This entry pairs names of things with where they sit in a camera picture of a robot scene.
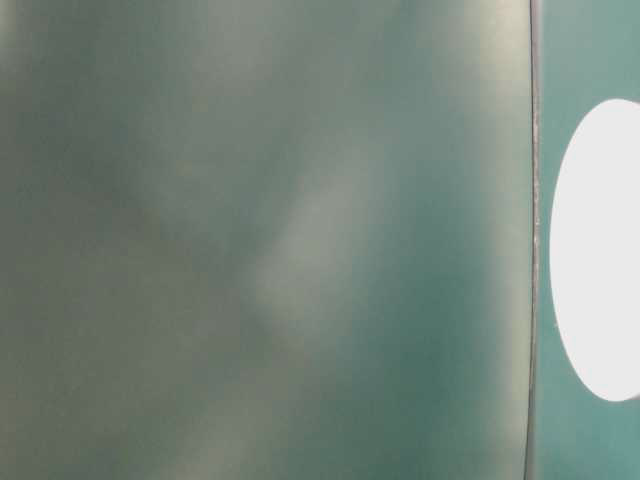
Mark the large white round bowl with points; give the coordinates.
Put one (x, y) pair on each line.
(594, 250)

